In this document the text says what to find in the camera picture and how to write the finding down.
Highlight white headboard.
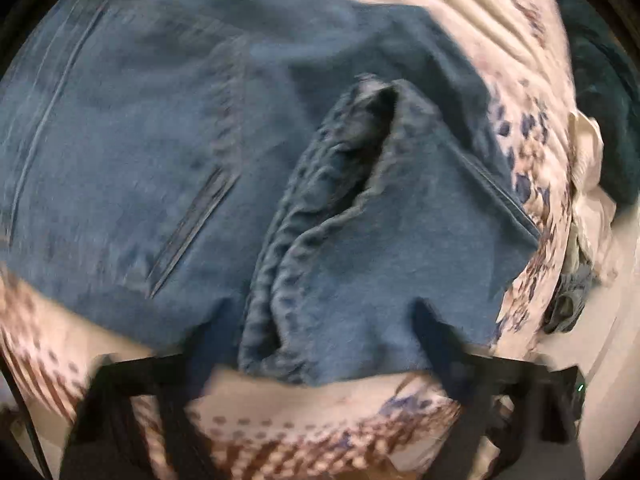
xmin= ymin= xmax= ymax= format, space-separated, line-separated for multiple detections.
xmin=500 ymin=237 xmax=640 ymax=463

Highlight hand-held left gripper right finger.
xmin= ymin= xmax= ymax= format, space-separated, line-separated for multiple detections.
xmin=410 ymin=299 xmax=587 ymax=480

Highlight dark teal blanket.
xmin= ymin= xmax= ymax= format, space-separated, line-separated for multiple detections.
xmin=554 ymin=0 xmax=640 ymax=213

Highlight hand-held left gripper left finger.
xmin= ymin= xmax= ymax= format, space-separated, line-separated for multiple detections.
xmin=60 ymin=305 xmax=242 ymax=480

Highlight black cable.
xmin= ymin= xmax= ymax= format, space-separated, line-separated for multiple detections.
xmin=0 ymin=357 xmax=53 ymax=480

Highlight floral bed blanket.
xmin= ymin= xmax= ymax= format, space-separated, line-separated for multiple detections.
xmin=0 ymin=0 xmax=582 ymax=480

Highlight blue denim pants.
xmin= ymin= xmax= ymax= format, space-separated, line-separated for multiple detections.
xmin=0 ymin=0 xmax=544 ymax=389

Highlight crumpled light denim garment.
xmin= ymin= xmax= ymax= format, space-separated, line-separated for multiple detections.
xmin=541 ymin=262 xmax=602 ymax=337

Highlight white garment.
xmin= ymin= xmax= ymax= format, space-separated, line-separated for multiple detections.
xmin=564 ymin=110 xmax=622 ymax=287

